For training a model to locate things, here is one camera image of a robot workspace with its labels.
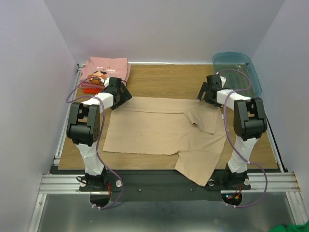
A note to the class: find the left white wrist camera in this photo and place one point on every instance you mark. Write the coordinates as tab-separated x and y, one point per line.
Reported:
106	82

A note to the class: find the pink printed folded t shirt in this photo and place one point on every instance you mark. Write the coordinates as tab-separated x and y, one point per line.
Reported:
108	62

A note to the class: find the plain pink folded t shirt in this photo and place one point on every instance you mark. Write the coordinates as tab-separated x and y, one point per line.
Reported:
94	75

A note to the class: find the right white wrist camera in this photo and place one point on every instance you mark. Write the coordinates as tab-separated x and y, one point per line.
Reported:
224	82

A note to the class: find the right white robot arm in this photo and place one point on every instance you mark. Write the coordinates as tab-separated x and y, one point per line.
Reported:
249	123

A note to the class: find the teal plastic bin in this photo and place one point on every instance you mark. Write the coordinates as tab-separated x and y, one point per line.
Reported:
239	72

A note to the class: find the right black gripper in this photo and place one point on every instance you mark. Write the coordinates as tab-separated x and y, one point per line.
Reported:
207	93

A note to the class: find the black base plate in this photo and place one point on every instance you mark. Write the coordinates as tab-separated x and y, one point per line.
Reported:
170	185

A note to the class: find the green cloth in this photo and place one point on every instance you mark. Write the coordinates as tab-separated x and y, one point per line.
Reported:
291	228

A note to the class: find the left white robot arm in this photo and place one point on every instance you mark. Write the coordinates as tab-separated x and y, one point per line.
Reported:
84	128

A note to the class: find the beige t shirt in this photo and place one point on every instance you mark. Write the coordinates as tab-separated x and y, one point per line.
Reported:
192	129

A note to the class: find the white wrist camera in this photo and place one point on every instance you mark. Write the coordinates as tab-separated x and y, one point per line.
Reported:
106	82
224	82

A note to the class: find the aluminium table frame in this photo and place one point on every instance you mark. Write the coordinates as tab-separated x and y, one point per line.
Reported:
61	207

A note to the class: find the red folded t shirt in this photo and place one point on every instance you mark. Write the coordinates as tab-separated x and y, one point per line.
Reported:
92	90

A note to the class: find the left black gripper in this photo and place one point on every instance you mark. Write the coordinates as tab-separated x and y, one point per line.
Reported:
125	96

